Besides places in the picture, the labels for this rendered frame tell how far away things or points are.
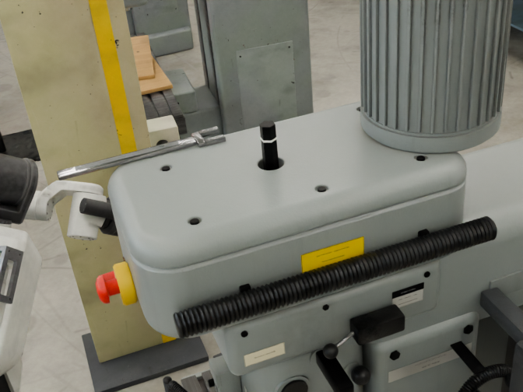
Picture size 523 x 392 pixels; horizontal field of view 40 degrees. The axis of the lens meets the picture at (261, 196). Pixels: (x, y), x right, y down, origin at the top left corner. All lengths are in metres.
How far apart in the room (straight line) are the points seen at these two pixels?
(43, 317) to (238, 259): 3.01
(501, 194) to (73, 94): 1.89
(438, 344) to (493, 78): 0.43
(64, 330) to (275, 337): 2.78
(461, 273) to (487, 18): 0.39
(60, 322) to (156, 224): 2.91
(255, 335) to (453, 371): 0.39
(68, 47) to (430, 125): 1.88
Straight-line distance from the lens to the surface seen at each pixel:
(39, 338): 3.75
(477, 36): 0.96
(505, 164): 1.26
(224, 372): 1.18
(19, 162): 1.40
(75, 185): 1.63
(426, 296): 1.11
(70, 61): 2.71
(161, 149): 1.06
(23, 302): 1.36
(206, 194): 0.95
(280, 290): 0.91
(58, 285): 4.04
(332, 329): 1.05
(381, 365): 1.16
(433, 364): 1.21
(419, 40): 0.95
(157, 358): 3.42
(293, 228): 0.90
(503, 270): 1.18
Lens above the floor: 2.39
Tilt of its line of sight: 33 degrees down
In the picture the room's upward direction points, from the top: 6 degrees counter-clockwise
